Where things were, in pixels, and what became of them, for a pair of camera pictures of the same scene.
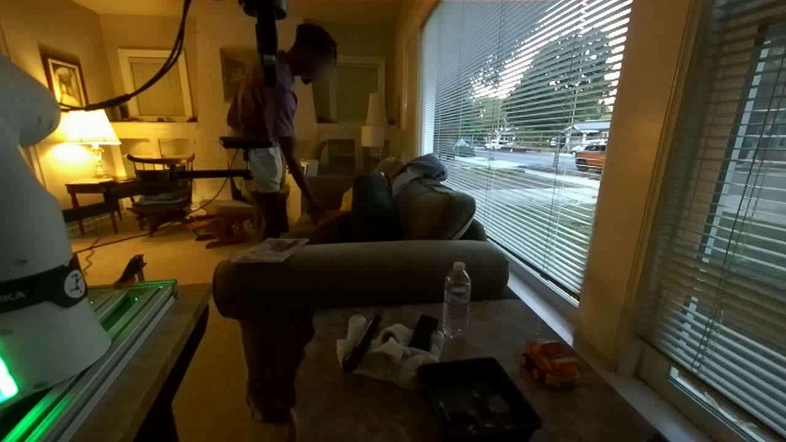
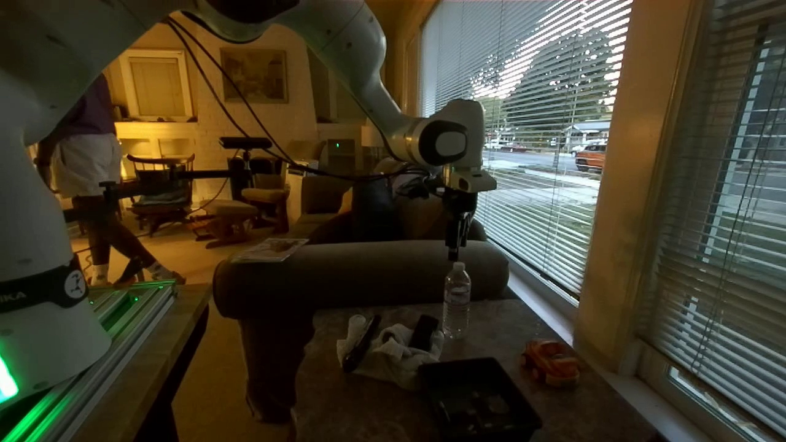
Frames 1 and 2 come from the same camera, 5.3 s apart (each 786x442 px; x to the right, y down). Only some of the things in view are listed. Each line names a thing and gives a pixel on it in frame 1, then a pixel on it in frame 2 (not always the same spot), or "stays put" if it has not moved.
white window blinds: (521, 105) stays put
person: (273, 169) -> (85, 148)
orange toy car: (551, 364) stays put
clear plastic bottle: (458, 304) stays put
